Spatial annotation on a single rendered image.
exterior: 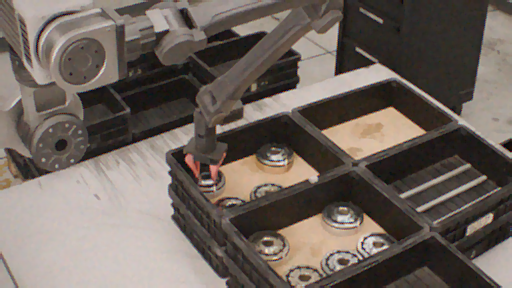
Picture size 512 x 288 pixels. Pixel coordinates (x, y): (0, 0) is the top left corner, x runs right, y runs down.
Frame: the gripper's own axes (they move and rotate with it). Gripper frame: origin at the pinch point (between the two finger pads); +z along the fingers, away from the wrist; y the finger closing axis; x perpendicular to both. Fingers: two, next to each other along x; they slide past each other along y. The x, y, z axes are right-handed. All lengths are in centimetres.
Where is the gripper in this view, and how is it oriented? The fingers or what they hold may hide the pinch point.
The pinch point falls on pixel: (205, 175)
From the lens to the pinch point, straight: 194.3
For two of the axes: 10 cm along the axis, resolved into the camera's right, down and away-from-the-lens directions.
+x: -2.5, 5.5, -8.0
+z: -0.8, 8.1, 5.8
